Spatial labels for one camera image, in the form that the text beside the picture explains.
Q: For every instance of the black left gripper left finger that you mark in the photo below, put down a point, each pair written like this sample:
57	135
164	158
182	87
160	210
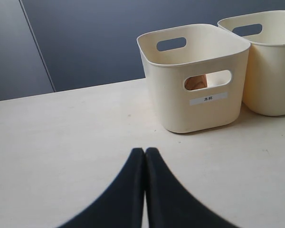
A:
121	204

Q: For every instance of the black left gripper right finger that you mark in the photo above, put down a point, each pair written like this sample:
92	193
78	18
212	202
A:
169	204

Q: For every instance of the brown wooden cup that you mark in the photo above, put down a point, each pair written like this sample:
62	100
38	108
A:
196	82

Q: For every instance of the white label on left bin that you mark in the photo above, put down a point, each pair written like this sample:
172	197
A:
208	98

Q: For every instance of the left cream plastic bin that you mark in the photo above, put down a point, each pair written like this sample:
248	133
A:
170	56

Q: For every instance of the cream plastic bin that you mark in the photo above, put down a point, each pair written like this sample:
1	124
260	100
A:
170	56
264	89

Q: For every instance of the middle cream plastic bin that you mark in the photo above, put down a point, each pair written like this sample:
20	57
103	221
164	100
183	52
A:
264	89

